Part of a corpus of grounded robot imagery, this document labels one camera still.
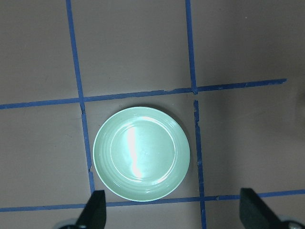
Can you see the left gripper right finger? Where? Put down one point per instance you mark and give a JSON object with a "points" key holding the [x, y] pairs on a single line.
{"points": [[255, 214]]}

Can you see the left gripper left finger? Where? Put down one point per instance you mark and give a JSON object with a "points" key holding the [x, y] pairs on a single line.
{"points": [[93, 215]]}

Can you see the left green plate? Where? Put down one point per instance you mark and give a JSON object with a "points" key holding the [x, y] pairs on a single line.
{"points": [[141, 154]]}

